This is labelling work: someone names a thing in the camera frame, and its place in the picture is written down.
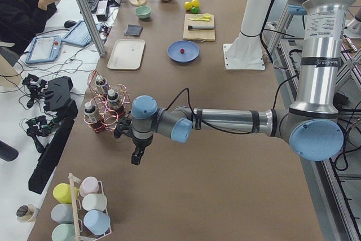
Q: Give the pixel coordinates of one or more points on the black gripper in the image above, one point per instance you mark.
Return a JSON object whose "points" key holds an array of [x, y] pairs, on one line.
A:
{"points": [[139, 143]]}

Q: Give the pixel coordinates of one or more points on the blue plate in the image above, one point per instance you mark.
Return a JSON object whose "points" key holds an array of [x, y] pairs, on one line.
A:
{"points": [[191, 51]]}

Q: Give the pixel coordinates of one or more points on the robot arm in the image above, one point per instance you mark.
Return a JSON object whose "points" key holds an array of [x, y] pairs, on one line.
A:
{"points": [[309, 125]]}

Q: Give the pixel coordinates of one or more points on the green bowl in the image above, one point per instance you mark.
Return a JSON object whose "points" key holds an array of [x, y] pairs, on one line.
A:
{"points": [[143, 12]]}

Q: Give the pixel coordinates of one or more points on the green lime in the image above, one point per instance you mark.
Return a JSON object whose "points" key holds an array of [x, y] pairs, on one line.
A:
{"points": [[194, 10]]}

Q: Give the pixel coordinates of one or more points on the pink cup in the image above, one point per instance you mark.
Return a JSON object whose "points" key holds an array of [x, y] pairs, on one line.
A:
{"points": [[89, 185]]}

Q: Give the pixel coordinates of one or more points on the steel muddler black cap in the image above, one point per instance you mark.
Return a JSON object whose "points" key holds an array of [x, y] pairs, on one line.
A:
{"points": [[192, 27]]}

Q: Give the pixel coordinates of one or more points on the yellow plastic knife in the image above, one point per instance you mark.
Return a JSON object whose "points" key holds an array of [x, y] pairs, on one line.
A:
{"points": [[193, 19]]}

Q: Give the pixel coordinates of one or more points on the tea bottle front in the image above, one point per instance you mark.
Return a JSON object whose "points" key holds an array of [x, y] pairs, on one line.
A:
{"points": [[93, 117]]}

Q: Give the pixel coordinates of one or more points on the tea bottle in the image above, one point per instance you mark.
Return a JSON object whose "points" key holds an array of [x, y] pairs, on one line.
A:
{"points": [[93, 117], [114, 102], [102, 86]]}

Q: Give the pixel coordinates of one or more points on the wooden cutting board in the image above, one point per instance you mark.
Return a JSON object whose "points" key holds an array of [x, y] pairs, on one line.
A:
{"points": [[198, 35]]}

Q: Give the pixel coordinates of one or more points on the white cup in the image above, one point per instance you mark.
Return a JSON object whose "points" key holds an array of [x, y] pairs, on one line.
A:
{"points": [[94, 201]]}

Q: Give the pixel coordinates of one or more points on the grey folded cloth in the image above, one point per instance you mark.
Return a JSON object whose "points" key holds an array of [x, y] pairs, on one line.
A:
{"points": [[133, 30]]}

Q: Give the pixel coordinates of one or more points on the tea bottle middle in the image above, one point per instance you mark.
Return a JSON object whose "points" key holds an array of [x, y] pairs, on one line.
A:
{"points": [[114, 102]]}

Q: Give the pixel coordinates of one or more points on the blue cup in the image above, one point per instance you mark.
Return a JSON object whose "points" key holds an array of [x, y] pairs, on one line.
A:
{"points": [[97, 222]]}

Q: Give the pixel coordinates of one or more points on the yellow cup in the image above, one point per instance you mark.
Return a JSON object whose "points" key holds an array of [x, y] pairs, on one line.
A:
{"points": [[62, 193]]}

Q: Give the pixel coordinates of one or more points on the tea bottle back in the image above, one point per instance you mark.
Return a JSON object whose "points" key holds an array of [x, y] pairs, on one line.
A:
{"points": [[102, 86]]}

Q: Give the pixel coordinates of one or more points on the cream rabbit tray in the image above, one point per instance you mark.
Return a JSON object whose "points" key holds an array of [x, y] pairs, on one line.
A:
{"points": [[126, 54]]}

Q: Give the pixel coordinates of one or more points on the grey cup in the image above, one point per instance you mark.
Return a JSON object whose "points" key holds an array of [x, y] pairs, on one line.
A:
{"points": [[62, 214]]}

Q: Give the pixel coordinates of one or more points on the white cup rack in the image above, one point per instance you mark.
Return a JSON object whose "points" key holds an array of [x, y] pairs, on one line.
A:
{"points": [[81, 232]]}

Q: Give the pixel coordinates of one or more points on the green cup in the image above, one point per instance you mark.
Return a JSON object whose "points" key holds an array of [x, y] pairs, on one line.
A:
{"points": [[63, 232]]}

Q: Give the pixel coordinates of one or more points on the blue teach pendant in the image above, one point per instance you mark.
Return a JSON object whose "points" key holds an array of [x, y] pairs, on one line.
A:
{"points": [[44, 49], [78, 35]]}

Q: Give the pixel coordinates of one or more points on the computer mouse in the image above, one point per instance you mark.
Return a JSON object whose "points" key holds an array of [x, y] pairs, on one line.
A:
{"points": [[69, 23]]}

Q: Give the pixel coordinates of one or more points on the tape roll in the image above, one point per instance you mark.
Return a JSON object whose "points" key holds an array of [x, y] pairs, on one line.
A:
{"points": [[27, 213]]}

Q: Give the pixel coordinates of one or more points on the seated person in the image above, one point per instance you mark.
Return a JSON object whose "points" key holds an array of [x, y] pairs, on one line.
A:
{"points": [[22, 20]]}

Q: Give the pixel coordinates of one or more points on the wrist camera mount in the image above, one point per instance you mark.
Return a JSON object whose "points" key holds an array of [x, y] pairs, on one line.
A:
{"points": [[123, 127]]}

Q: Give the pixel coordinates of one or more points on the copper wire bottle rack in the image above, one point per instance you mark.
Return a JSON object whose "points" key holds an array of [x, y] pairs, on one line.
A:
{"points": [[109, 117]]}

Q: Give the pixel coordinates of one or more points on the aluminium frame post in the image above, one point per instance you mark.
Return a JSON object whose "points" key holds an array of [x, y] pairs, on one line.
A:
{"points": [[91, 26]]}

